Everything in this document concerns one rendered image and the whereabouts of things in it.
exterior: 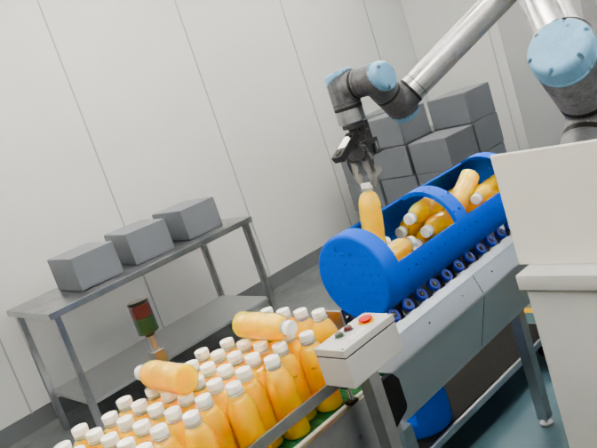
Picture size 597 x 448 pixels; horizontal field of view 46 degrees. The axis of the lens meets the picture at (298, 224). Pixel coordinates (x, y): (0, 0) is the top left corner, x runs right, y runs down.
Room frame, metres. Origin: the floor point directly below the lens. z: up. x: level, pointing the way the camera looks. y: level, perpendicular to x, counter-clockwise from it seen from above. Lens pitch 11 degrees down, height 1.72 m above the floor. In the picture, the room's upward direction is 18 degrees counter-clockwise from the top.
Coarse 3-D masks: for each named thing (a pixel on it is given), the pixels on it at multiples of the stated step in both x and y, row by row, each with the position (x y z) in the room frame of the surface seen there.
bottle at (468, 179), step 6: (462, 174) 2.54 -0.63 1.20; (468, 174) 2.53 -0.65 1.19; (474, 174) 2.53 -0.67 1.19; (462, 180) 2.51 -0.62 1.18; (468, 180) 2.51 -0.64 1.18; (474, 180) 2.52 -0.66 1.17; (456, 186) 2.51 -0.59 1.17; (462, 186) 2.49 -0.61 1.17; (468, 186) 2.49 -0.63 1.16; (474, 186) 2.51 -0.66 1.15; (456, 192) 2.48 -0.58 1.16; (462, 192) 2.47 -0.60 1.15; (468, 192) 2.48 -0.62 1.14; (462, 198) 2.45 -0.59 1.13; (468, 198) 2.47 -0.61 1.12
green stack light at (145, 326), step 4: (148, 316) 1.98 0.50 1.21; (152, 316) 1.99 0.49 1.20; (132, 320) 2.00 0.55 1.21; (140, 320) 1.97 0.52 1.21; (144, 320) 1.97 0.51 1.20; (148, 320) 1.98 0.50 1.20; (152, 320) 1.99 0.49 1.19; (136, 324) 1.98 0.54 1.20; (140, 324) 1.97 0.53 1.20; (144, 324) 1.97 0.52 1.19; (148, 324) 1.97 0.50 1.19; (152, 324) 1.98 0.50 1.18; (156, 324) 2.00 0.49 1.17; (136, 328) 1.98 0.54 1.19; (140, 328) 1.97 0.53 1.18; (144, 328) 1.97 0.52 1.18; (148, 328) 1.97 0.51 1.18; (152, 328) 1.98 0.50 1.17; (156, 328) 1.99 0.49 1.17; (140, 332) 1.98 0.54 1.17; (144, 332) 1.97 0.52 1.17; (148, 332) 1.97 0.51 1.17
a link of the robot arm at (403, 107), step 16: (480, 0) 2.16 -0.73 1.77; (496, 0) 2.13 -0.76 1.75; (512, 0) 2.13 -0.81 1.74; (464, 16) 2.16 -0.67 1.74; (480, 16) 2.13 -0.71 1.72; (496, 16) 2.14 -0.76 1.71; (448, 32) 2.17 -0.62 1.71; (464, 32) 2.14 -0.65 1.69; (480, 32) 2.14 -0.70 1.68; (432, 48) 2.19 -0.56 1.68; (448, 48) 2.14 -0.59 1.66; (464, 48) 2.14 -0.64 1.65; (432, 64) 2.15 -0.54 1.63; (448, 64) 2.15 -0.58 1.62; (416, 80) 2.15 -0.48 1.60; (432, 80) 2.15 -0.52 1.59; (400, 96) 2.14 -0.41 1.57; (416, 96) 2.16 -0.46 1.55; (400, 112) 2.16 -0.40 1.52; (416, 112) 2.18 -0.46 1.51
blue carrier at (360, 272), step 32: (480, 160) 2.66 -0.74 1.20; (416, 192) 2.34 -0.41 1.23; (448, 192) 2.32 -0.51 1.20; (384, 224) 2.40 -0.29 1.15; (480, 224) 2.33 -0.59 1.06; (320, 256) 2.16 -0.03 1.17; (352, 256) 2.06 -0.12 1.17; (384, 256) 2.00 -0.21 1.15; (416, 256) 2.07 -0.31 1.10; (448, 256) 2.20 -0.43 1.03; (352, 288) 2.09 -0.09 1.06; (384, 288) 1.99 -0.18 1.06; (416, 288) 2.11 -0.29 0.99
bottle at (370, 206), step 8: (368, 192) 2.18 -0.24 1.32; (360, 200) 2.18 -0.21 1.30; (368, 200) 2.16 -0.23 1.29; (376, 200) 2.16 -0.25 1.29; (360, 208) 2.17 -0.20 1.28; (368, 208) 2.15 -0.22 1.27; (376, 208) 2.15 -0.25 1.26; (360, 216) 2.18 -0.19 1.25; (368, 216) 2.15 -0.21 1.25; (376, 216) 2.15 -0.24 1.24; (368, 224) 2.15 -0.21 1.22; (376, 224) 2.14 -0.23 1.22; (376, 232) 2.14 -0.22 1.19; (384, 232) 2.16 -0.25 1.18; (384, 240) 2.15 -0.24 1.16
